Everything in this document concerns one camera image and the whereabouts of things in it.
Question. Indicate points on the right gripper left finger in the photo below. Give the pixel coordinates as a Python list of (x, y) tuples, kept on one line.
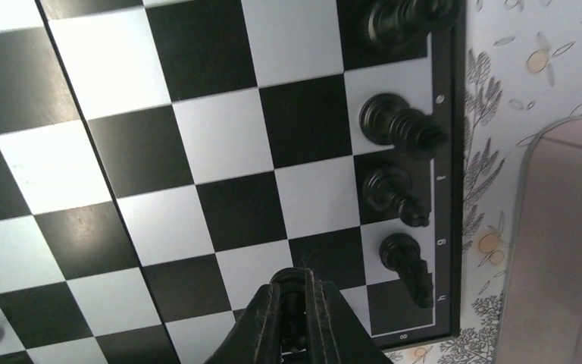
[(255, 338)]

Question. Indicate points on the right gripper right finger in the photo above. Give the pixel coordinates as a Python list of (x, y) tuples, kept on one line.
[(334, 333)]

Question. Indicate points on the black rook chess piece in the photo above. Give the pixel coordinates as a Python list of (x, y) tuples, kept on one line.
[(292, 330)]

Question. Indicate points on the black knight chess piece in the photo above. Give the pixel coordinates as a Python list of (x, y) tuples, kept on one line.
[(401, 253)]

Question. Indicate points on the black bishop chess piece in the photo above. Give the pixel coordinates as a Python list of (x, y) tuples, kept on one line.
[(389, 190)]

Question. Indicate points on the black grey chess board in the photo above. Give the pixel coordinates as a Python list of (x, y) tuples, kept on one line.
[(161, 160)]

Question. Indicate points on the floral table mat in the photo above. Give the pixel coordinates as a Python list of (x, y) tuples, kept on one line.
[(523, 74)]

